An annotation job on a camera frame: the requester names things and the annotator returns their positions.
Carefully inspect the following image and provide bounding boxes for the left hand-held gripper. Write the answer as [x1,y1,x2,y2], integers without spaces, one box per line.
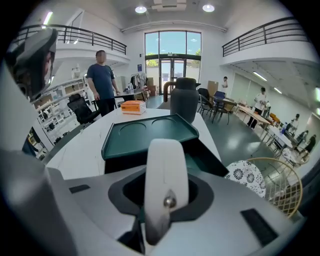
[0,27,59,166]

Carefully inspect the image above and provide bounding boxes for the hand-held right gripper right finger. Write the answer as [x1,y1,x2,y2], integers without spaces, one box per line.
[169,172,215,223]

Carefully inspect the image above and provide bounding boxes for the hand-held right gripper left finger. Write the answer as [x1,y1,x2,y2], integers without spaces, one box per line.
[108,166,148,217]

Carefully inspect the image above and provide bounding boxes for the orange tissue box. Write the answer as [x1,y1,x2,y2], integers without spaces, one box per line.
[120,100,148,116]

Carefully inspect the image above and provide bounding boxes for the brown cardboard box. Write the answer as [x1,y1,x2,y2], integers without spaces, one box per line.
[207,80,220,97]

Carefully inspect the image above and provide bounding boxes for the black balcony railing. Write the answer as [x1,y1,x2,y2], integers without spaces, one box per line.
[17,23,128,56]
[221,16,310,58]

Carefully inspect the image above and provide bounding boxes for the floral round seat cushion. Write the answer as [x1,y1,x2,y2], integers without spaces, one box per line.
[224,160,267,199]

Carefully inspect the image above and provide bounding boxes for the dark green tray lid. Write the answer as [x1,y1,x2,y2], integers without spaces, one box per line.
[100,113,200,161]

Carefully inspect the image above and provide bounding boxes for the black office chair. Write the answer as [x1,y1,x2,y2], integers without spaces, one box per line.
[66,93,102,126]

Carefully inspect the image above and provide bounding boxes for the light wooden table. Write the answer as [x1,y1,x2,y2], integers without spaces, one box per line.
[234,104,274,137]

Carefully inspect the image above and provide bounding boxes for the white table gold legs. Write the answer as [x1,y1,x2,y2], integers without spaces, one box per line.
[264,124,294,153]

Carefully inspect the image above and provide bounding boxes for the blue chair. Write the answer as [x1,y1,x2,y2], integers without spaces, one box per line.
[213,90,227,103]

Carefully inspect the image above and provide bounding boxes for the clothes rack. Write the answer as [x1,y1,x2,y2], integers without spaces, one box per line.
[129,71,149,90]

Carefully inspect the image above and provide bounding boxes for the glass entrance door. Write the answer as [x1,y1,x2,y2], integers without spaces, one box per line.
[144,30,202,96]

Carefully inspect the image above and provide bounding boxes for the white ceiling air conditioner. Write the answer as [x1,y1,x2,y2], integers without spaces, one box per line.
[150,0,188,12]

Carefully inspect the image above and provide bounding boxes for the gold wire chair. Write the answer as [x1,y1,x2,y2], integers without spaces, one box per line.
[246,157,304,219]
[281,146,311,168]

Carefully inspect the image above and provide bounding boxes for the black jug brown handle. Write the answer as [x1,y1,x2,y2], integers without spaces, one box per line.
[163,77,200,125]

